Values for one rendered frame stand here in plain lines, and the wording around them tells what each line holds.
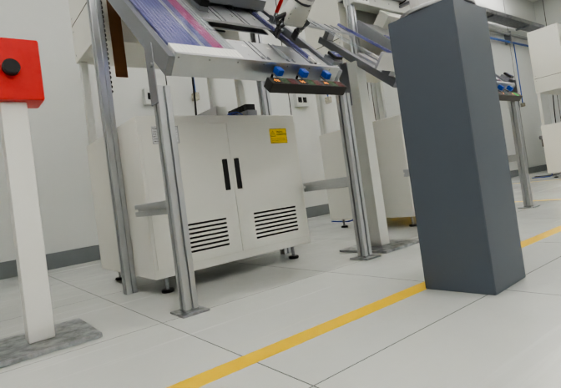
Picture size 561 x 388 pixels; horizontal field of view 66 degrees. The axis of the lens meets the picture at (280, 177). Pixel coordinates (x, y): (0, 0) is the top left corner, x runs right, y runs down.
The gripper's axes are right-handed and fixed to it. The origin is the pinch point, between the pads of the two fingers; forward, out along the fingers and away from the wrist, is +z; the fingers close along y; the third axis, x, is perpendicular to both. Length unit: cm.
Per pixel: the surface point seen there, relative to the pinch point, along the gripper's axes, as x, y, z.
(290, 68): 26.5, 15.1, -2.9
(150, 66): 27, 65, -1
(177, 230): 65, 63, 26
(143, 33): 7, 60, 2
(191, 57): 26, 53, -4
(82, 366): 92, 94, 29
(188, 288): 78, 63, 36
